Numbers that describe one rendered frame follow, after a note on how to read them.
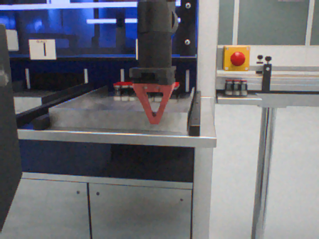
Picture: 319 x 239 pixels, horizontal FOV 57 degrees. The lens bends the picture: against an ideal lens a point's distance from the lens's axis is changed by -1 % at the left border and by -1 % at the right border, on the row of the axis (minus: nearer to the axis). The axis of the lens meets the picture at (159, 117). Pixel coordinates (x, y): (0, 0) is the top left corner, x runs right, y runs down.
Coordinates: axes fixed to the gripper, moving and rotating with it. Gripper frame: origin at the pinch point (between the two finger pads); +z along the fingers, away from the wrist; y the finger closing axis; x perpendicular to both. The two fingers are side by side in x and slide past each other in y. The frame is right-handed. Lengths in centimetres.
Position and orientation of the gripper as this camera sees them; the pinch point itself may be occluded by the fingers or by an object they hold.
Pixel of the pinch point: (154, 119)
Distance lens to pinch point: 52.3
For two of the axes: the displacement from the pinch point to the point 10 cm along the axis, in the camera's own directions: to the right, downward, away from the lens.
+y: 1.4, -2.2, 9.7
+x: -9.9, -0.3, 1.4
